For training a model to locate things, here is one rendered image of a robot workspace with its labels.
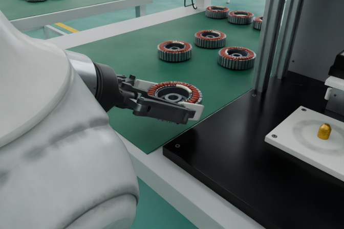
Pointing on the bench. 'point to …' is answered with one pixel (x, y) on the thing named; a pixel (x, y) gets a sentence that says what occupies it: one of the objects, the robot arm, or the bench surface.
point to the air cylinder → (336, 101)
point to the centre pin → (324, 131)
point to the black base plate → (263, 158)
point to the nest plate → (311, 140)
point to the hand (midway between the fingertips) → (172, 99)
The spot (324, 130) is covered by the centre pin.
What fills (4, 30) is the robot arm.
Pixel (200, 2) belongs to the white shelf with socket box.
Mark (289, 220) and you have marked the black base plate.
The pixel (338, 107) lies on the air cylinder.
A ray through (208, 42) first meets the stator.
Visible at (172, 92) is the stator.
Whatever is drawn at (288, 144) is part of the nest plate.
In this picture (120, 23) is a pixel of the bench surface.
